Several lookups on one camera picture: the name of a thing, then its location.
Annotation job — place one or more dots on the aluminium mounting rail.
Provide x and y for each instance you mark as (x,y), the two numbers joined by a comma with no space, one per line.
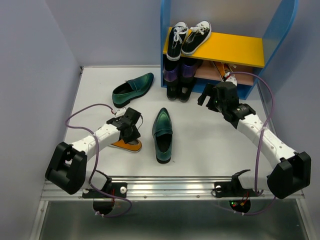
(148,189)

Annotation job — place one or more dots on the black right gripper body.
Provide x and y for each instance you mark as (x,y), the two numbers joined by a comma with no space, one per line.
(213,103)

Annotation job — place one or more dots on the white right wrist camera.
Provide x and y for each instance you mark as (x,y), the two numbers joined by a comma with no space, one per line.
(230,78)

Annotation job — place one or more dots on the orange sneaker white laces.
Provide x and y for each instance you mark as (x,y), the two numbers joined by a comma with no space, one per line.
(224,69)

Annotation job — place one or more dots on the green loafer centre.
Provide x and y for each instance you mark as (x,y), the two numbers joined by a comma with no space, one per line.
(162,133)

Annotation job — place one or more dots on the black white sneaker left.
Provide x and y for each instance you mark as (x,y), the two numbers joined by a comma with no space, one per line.
(176,39)

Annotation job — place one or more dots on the black white sneaker right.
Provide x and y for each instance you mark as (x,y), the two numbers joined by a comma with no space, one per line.
(200,33)

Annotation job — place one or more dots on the green loafer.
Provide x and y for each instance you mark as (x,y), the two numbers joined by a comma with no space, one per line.
(132,89)
(162,133)

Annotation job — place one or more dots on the purple boot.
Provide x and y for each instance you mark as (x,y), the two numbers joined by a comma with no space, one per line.
(171,71)
(188,69)

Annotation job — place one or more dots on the black slip-on sneaker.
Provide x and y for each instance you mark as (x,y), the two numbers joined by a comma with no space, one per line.
(172,90)

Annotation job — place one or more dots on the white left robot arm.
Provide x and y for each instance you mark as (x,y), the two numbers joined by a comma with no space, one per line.
(67,168)

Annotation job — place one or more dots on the black lace-up sneaker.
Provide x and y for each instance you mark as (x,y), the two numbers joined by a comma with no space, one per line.
(185,89)

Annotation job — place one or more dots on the purple boot left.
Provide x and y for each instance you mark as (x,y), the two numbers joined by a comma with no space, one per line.
(171,71)

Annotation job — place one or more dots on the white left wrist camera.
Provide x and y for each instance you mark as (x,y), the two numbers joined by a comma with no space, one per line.
(120,112)

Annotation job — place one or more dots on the purple boot right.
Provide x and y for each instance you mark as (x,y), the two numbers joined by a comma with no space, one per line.
(188,69)

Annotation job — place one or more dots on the black white sneaker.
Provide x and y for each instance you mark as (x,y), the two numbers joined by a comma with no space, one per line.
(200,33)
(176,39)

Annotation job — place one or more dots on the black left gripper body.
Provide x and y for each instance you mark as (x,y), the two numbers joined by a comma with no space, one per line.
(133,135)

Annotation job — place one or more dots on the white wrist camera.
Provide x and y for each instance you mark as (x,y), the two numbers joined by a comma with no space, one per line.
(120,112)
(230,78)

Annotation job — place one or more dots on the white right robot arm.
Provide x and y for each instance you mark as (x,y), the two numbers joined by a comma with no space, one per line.
(291,170)

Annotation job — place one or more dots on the blue shoe shelf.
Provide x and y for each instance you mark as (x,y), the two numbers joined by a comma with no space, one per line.
(247,53)

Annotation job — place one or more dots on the green loafer back left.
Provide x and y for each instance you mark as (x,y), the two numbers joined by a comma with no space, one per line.
(132,89)

